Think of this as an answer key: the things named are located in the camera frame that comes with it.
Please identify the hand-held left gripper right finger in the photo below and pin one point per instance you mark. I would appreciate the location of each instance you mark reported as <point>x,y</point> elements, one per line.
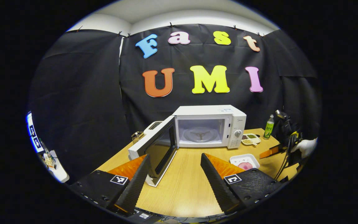
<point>218,186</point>

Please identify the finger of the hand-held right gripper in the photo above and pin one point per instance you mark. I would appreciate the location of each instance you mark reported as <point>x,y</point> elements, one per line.
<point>269,152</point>
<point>292,171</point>

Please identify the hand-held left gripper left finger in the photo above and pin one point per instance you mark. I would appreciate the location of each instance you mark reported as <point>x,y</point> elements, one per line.
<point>135,189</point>

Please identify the white tray with pink meat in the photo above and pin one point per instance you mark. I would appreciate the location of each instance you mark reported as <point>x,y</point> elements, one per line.
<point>244,159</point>

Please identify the white microwave oven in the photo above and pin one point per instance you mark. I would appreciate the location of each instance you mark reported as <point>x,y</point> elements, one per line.
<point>207,110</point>

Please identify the glass microwave turntable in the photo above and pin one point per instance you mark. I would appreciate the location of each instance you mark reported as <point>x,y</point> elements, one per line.
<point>191,137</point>

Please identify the green drink bottle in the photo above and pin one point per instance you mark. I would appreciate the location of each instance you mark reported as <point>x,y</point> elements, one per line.
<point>268,129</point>

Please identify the white divided dish of beans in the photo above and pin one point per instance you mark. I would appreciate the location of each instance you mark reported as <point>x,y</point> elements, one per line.
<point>251,140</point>

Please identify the white toaster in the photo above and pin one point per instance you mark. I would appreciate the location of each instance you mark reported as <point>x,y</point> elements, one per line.
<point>154,125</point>

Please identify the white side table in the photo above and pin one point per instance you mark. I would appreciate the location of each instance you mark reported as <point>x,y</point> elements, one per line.
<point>59,174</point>

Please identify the small clear bottle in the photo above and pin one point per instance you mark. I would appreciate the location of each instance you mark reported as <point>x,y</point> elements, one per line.
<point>48,157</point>

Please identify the black backdrop cloth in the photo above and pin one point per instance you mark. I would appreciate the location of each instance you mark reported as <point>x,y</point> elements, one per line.
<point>82,93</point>

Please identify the white board with photos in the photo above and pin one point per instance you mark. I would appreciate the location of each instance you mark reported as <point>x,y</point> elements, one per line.
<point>33,132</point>

